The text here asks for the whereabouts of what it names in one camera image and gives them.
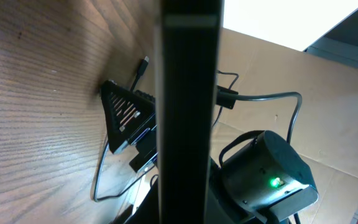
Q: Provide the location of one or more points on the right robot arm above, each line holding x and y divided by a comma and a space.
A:
265, 181

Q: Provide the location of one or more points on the Galaxy S25 Ultra smartphone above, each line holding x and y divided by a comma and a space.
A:
186, 42

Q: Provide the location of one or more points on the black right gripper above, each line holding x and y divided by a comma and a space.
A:
130, 120

